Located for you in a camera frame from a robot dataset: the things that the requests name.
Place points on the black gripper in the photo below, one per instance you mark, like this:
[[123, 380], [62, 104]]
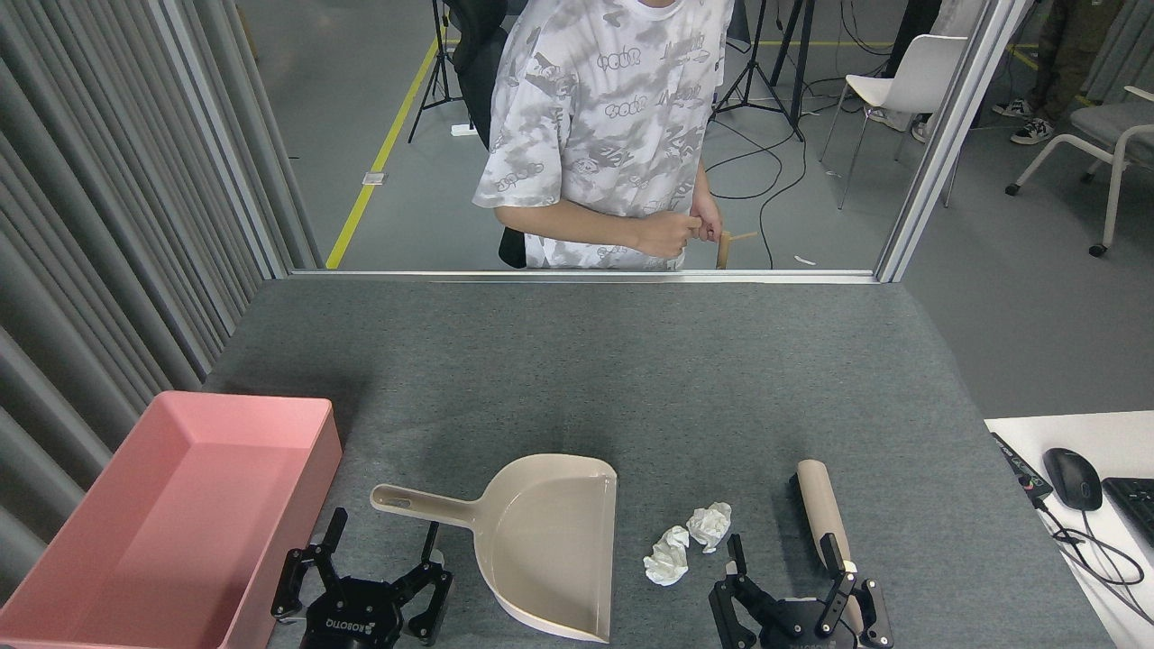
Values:
[[802, 626], [352, 617]]

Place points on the beige hand brush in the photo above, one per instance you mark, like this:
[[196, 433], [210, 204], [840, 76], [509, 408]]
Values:
[[819, 505]]

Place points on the white paper ball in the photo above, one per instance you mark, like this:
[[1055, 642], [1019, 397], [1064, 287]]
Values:
[[709, 525], [665, 556]]

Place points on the beige plastic dustpan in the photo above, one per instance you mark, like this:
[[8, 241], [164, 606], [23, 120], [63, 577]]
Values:
[[550, 541]]

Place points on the wooden stick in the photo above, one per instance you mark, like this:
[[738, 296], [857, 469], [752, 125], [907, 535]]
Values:
[[722, 252]]

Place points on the person's right forearm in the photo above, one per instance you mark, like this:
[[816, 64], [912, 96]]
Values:
[[559, 225]]

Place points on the pink plastic bin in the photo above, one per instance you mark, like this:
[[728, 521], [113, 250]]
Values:
[[171, 532]]

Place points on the person's right hand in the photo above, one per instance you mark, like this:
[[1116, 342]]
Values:
[[669, 234]]

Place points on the person's left hand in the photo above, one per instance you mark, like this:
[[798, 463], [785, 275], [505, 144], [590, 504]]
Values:
[[709, 216]]

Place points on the black flat device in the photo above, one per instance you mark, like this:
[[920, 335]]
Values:
[[1019, 467]]

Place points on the black computer mouse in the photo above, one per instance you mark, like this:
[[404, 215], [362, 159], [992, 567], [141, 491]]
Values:
[[1073, 478]]

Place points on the black keyboard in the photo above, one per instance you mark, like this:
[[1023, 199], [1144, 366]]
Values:
[[1134, 505]]

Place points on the white side desk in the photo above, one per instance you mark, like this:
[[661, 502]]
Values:
[[1109, 433]]

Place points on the floor outlet plate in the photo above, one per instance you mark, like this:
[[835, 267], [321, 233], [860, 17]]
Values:
[[374, 178]]

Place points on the wide grey curtain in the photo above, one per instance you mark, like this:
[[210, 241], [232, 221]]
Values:
[[90, 225]]

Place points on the white power strip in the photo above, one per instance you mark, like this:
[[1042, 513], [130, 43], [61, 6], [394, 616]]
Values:
[[463, 130]]

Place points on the large black tripod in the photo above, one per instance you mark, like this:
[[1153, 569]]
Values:
[[801, 72]]

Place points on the black office chair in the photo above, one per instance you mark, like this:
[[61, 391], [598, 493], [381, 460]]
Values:
[[478, 63]]

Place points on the white plastic chair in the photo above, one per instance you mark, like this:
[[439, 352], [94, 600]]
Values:
[[911, 81]]

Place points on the thin black tripod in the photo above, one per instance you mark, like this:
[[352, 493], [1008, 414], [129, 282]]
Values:
[[441, 45]]

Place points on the person in white trousers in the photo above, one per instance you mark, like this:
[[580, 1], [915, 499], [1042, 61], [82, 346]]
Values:
[[960, 18]]

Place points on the person in olive trousers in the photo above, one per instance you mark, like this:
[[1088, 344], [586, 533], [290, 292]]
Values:
[[1068, 54]]

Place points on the narrow grey curtain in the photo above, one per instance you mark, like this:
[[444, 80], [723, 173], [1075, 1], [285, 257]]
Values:
[[1127, 45]]

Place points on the silver rail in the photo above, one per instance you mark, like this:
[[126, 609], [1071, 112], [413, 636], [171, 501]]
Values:
[[586, 276]]

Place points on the silver post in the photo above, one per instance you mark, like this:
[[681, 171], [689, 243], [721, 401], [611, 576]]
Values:
[[947, 135]]

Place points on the grey chair with white frame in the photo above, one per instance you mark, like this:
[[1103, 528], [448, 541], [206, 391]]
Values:
[[1118, 117]]

